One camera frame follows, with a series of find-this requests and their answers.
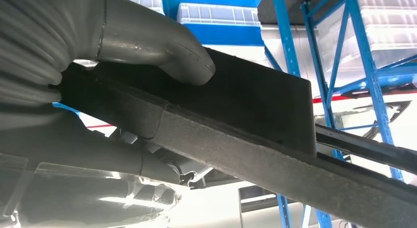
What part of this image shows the white plastic crate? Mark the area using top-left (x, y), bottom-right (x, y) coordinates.
top-left (355, 0), bottom-right (417, 52)
top-left (314, 0), bottom-right (372, 87)
top-left (176, 2), bottom-right (262, 28)

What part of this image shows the blue plastic crate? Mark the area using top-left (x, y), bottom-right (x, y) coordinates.
top-left (184, 24), bottom-right (265, 47)

